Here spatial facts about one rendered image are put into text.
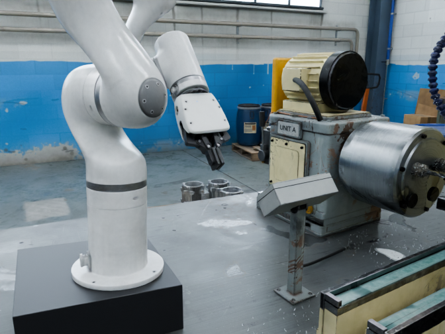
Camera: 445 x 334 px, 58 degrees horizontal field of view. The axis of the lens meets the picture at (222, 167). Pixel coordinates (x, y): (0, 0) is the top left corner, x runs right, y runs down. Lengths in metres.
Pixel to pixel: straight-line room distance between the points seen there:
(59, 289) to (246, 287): 0.43
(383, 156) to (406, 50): 6.96
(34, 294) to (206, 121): 0.47
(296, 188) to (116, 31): 0.47
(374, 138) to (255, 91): 5.81
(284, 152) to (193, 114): 0.56
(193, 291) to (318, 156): 0.56
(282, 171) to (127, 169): 0.70
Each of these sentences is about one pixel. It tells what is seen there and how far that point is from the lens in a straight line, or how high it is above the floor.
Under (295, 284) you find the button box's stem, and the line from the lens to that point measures 0.97.
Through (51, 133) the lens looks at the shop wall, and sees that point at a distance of 6.07.
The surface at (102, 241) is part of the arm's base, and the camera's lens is 0.83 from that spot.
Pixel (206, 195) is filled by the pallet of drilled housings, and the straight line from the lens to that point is 3.41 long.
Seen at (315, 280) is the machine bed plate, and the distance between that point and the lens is 1.07.
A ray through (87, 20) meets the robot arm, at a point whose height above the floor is 1.39.
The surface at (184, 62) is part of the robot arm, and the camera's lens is 0.90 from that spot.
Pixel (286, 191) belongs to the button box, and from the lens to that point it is 0.84.
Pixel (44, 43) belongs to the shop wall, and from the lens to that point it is 6.00.
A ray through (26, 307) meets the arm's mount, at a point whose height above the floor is 0.91.
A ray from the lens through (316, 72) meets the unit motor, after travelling 1.33.
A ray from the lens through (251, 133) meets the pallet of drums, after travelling 6.03.
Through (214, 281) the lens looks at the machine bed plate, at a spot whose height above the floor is 0.80.
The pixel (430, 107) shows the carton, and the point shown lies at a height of 0.66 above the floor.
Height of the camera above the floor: 1.32
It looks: 14 degrees down
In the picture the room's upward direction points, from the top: straight up
